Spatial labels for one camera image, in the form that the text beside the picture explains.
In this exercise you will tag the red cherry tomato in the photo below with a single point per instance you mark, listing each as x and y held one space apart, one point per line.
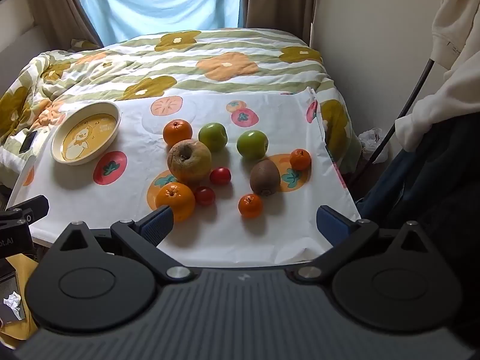
204 196
220 176

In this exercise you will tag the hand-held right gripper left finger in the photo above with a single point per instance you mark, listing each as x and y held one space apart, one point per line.
159 224

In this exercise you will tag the floral striped quilt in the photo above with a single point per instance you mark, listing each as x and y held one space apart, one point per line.
225 63

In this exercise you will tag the grey headboard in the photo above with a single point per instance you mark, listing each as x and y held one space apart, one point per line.
18 56

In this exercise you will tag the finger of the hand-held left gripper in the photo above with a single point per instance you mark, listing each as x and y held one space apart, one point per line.
35 206

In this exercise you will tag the black smartphone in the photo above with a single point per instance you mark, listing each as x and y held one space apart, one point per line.
28 141

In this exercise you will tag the large orange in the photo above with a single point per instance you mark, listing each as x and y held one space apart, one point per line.
178 198
177 132

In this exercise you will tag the brown curtain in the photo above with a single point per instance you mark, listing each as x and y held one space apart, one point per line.
52 3
277 0

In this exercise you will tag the crumpled white paper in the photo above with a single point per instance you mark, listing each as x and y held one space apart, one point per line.
13 303

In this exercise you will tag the wrinkled yellow-brown apple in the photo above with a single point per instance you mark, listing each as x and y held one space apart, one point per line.
189 162

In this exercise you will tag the green apple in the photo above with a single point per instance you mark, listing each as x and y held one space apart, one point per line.
212 137
252 144

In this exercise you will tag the yellow bear print plate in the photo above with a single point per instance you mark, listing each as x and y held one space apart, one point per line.
87 133

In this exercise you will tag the brown kiwi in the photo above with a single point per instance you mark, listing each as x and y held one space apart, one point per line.
264 177

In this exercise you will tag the white plastic bag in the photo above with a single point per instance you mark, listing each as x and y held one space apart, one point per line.
371 142

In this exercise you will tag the yellow bag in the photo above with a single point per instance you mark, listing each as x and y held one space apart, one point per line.
22 266

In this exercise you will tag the cream hooded sweater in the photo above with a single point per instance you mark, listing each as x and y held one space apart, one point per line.
453 26

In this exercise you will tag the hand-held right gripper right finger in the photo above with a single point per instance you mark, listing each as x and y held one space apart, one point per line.
332 227

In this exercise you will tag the small tangerine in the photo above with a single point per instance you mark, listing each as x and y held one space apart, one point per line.
300 159
250 206

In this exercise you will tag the black curved pole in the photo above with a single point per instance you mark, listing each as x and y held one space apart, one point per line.
412 97

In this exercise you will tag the white fruit print cloth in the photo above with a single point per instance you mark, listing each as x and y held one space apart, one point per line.
232 228

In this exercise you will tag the light blue curtain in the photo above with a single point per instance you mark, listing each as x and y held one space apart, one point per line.
161 3

